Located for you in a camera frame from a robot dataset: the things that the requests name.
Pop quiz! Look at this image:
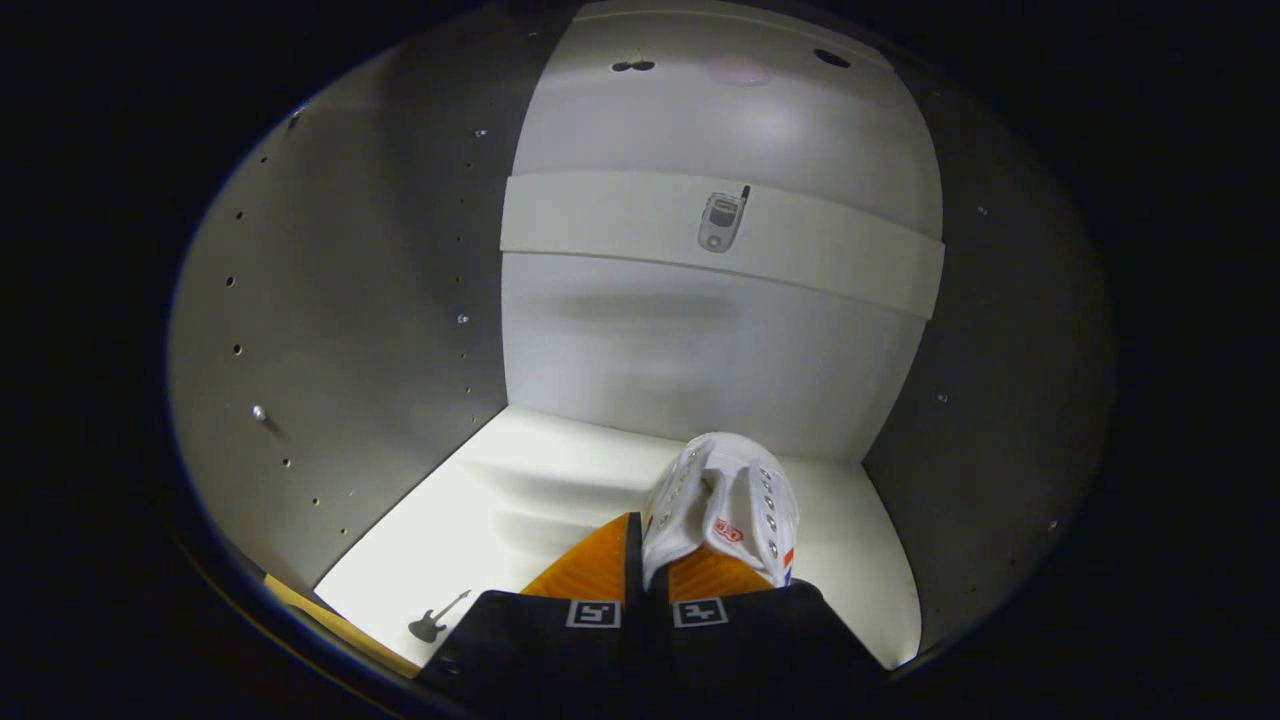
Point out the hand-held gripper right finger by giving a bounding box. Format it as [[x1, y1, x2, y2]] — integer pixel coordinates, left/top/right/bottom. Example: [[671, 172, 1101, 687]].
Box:
[[650, 545, 891, 706]]

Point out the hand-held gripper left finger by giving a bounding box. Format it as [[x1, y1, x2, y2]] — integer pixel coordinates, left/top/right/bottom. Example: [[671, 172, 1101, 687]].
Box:
[[415, 512, 651, 706]]

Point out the white shoe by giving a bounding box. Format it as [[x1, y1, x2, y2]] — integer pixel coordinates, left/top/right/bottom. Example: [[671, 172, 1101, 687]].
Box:
[[640, 432, 801, 591]]

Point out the grey shoe cabinet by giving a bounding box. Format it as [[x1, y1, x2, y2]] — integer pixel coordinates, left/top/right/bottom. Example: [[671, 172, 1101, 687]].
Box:
[[165, 0, 1116, 691]]

